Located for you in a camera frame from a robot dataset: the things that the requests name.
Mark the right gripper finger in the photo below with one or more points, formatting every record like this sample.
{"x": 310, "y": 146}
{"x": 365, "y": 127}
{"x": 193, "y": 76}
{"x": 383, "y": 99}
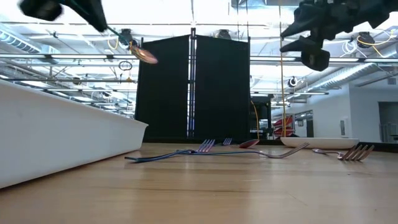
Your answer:
{"x": 301, "y": 44}
{"x": 300, "y": 26}

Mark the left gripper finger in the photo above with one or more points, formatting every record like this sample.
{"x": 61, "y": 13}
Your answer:
{"x": 84, "y": 14}
{"x": 96, "y": 12}

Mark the iridescent rainbow spoon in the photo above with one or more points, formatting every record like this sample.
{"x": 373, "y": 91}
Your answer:
{"x": 250, "y": 143}

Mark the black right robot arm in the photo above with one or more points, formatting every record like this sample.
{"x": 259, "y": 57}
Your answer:
{"x": 382, "y": 9}

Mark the red rack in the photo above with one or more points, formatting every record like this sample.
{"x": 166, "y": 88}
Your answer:
{"x": 284, "y": 124}

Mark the black equipment cabinet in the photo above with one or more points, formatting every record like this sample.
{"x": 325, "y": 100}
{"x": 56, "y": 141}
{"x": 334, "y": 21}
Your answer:
{"x": 262, "y": 121}

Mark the white round plate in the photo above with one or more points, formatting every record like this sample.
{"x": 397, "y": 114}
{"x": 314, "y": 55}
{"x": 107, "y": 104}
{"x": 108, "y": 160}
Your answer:
{"x": 320, "y": 143}

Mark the black folding screen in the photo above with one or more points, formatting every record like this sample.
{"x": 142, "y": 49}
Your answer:
{"x": 164, "y": 93}

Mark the white plastic cutlery tray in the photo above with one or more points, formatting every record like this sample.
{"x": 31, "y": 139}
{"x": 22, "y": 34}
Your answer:
{"x": 62, "y": 133}

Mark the silver ceiling duct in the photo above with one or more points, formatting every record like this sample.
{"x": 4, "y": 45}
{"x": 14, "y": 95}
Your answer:
{"x": 342, "y": 76}
{"x": 15, "y": 43}

